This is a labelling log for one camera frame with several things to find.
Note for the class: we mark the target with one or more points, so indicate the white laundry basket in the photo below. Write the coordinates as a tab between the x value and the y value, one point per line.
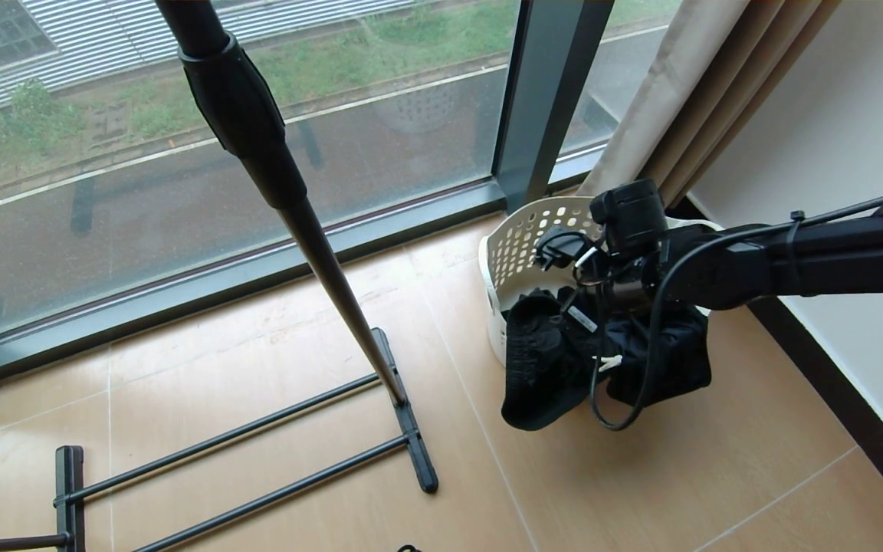
518	245

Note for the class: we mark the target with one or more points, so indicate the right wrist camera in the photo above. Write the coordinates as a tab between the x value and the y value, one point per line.
560	247

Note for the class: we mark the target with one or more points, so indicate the black shorts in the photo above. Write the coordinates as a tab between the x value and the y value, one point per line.
537	360

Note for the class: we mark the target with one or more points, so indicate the beige curtain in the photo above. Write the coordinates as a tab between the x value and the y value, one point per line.
687	100

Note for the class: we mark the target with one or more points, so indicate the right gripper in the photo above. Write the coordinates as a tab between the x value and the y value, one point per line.
606	295

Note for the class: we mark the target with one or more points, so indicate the window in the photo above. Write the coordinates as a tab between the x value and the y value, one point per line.
142	230

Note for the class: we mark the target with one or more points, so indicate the black garment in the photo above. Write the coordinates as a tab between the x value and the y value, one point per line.
683	353

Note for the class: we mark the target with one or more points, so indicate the black clothes rack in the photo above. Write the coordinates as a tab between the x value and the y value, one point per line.
234	100

